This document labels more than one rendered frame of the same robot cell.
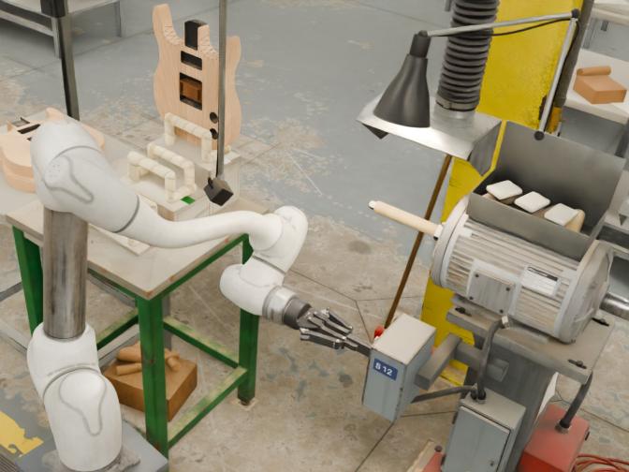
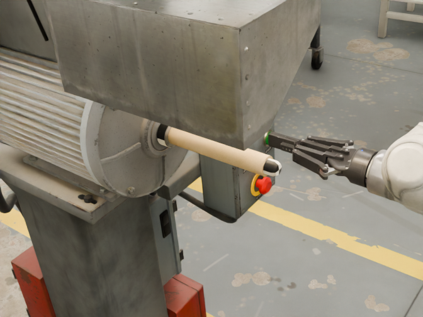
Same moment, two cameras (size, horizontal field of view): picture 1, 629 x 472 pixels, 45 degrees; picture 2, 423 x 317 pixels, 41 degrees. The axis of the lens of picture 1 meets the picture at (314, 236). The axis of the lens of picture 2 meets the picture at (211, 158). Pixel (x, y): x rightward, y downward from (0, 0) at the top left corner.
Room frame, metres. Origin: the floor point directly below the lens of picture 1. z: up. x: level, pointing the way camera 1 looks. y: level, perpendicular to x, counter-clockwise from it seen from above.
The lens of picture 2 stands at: (2.40, -0.13, 1.73)
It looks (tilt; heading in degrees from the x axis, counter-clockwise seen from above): 33 degrees down; 189
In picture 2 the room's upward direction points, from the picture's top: 5 degrees counter-clockwise
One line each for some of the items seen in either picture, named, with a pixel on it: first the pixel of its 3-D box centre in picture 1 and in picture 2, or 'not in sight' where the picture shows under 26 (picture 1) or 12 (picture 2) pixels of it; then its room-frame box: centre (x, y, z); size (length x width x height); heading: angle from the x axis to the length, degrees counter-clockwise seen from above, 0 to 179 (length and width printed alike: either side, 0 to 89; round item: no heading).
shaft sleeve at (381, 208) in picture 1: (406, 218); (218, 149); (1.66, -0.23, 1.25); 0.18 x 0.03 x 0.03; 60
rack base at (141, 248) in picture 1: (126, 228); not in sight; (1.93, 0.59, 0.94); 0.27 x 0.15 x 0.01; 57
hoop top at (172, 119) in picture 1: (187, 125); not in sight; (2.16, 0.44, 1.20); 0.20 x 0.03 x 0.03; 56
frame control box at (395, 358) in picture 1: (426, 382); (208, 167); (1.33, -0.31, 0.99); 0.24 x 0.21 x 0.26; 60
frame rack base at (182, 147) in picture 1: (196, 170); not in sight; (2.19, 0.42, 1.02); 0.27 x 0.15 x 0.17; 57
